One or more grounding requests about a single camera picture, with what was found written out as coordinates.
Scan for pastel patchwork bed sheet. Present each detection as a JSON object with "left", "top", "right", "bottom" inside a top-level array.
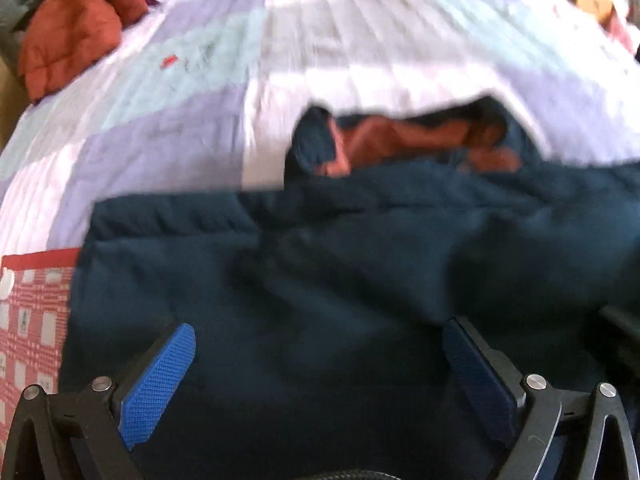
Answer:
[{"left": 1, "top": 0, "right": 639, "bottom": 255}]

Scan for navy blue padded jacket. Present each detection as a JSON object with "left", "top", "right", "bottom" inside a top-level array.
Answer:
[{"left": 60, "top": 98, "right": 639, "bottom": 479}]

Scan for black braided cable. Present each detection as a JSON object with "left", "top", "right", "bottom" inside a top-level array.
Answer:
[{"left": 299, "top": 468, "right": 402, "bottom": 480}]

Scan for red white checkered blanket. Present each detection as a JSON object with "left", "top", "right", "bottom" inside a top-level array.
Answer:
[{"left": 0, "top": 246, "right": 84, "bottom": 456}]

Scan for red orange puffer jacket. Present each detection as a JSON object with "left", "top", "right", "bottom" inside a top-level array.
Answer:
[{"left": 18, "top": 0, "right": 149, "bottom": 103}]

